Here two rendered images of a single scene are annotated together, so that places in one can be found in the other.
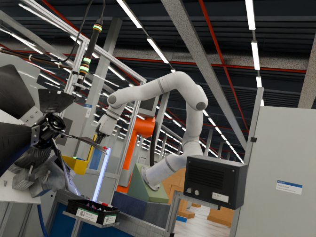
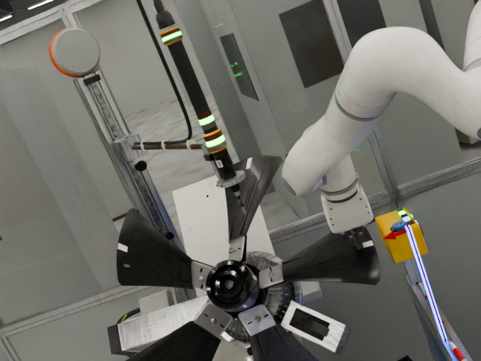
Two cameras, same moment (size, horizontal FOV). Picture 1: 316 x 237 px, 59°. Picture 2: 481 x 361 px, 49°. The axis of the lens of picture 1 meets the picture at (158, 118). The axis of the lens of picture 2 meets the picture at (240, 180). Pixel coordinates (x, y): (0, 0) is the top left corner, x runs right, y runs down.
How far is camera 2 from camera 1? 1.25 m
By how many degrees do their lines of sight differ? 66
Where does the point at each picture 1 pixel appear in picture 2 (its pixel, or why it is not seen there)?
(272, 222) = not seen: outside the picture
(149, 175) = not seen: outside the picture
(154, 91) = (348, 130)
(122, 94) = (291, 175)
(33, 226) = (447, 296)
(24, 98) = (173, 258)
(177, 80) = (365, 84)
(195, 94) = (451, 104)
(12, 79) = (143, 236)
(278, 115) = not seen: outside the picture
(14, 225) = (410, 307)
